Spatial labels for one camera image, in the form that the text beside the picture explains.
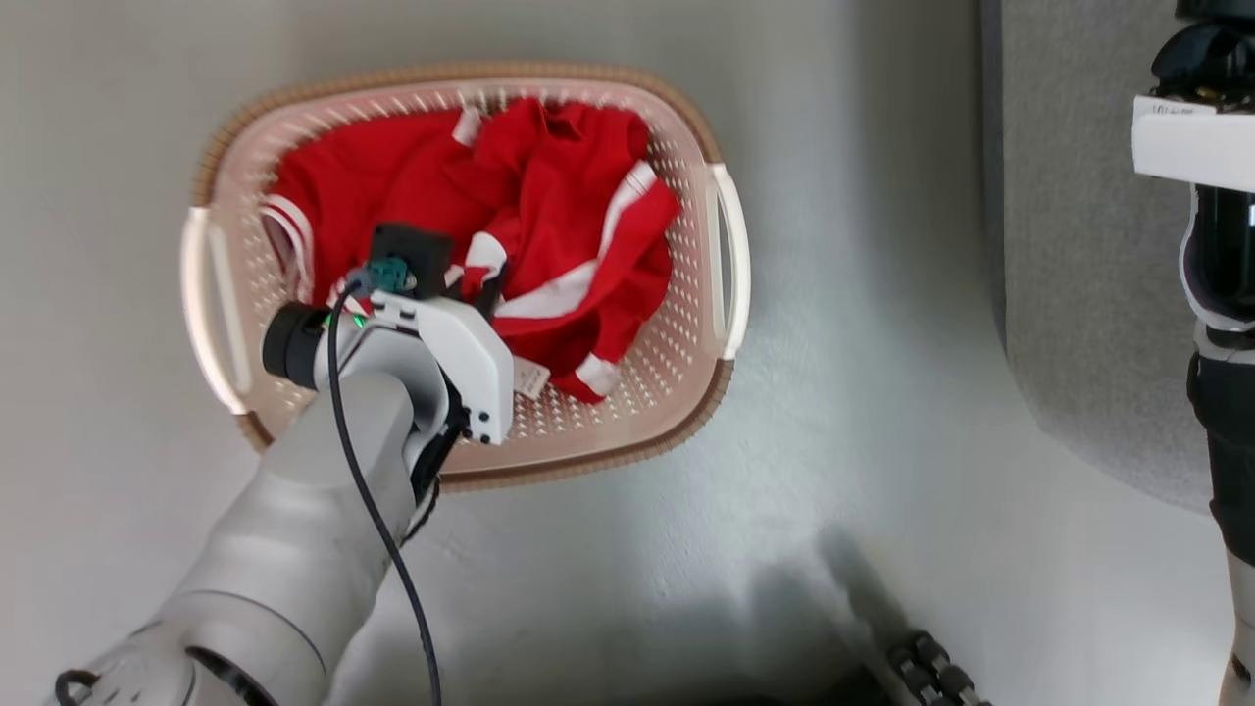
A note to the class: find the pink perforated plastic laundry basket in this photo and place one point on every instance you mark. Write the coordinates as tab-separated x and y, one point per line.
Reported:
686	324

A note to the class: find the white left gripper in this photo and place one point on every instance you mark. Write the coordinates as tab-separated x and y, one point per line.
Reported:
476	363

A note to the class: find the red garment with white trim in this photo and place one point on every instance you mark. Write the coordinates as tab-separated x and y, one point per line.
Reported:
578	186

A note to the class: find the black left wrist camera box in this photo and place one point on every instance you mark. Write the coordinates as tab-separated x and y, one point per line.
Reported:
412	250

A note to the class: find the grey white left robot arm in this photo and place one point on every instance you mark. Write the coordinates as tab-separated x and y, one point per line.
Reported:
304	510

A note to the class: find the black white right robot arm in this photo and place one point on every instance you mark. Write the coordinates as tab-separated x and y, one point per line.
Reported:
1230	441

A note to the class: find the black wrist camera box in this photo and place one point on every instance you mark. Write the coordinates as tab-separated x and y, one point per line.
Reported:
1211	59
412	250

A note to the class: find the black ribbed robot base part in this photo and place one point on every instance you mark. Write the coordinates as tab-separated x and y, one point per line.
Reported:
931	672

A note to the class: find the red garment with striped cuff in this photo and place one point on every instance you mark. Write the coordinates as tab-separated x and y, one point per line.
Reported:
373	186

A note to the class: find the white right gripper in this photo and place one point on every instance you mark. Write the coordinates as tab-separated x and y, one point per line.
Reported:
1196	142

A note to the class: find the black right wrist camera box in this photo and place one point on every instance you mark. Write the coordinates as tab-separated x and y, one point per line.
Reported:
1211	59

